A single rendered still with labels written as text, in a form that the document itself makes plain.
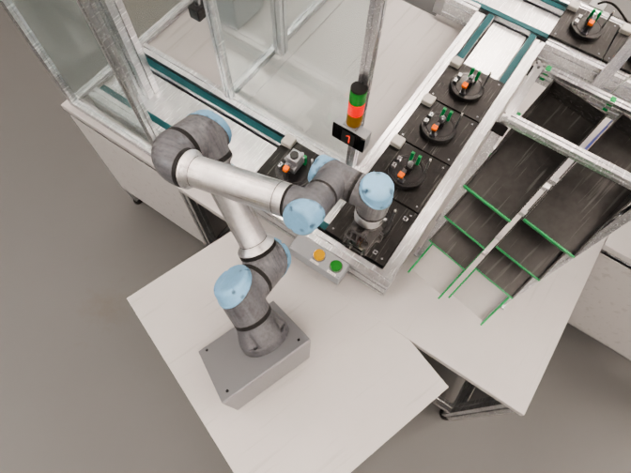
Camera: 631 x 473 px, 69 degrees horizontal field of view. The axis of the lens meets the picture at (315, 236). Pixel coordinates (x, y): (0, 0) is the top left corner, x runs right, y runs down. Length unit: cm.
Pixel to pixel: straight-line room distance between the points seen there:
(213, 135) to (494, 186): 68
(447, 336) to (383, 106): 99
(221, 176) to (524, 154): 68
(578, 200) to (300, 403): 100
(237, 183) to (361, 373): 85
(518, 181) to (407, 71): 119
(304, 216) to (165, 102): 125
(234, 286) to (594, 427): 208
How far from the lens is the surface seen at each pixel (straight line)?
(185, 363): 164
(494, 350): 173
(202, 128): 120
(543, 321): 182
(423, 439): 251
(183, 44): 234
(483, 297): 157
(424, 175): 175
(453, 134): 189
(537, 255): 129
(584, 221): 117
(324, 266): 158
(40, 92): 366
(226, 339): 150
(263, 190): 98
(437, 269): 156
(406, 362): 163
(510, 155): 116
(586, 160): 110
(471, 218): 127
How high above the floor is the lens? 244
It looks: 66 degrees down
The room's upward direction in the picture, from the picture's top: 3 degrees clockwise
